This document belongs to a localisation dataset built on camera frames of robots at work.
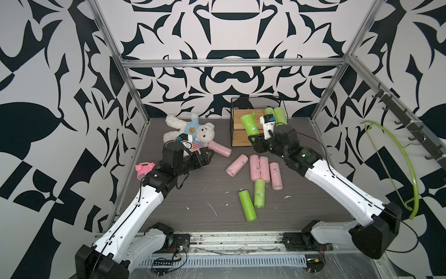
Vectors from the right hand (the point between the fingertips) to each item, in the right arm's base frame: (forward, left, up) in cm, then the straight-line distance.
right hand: (253, 133), depth 75 cm
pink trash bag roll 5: (+10, +15, -26) cm, 32 cm away
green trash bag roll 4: (-22, +2, -26) cm, 34 cm away
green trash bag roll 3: (+3, +2, +3) cm, 4 cm away
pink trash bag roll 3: (-3, -9, -27) cm, 28 cm away
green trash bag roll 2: (+23, -12, -9) cm, 28 cm away
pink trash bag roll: (-3, +8, -25) cm, 26 cm away
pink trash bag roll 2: (-1, -3, -26) cm, 26 cm away
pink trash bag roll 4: (-7, -14, -27) cm, 31 cm away
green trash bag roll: (+19, -17, -9) cm, 27 cm away
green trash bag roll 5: (-14, -4, -26) cm, 30 cm away
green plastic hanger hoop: (-31, -49, -2) cm, 58 cm away
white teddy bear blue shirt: (+16, +27, -20) cm, 37 cm away
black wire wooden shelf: (+16, +4, -23) cm, 28 cm away
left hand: (-6, +20, -4) cm, 21 cm away
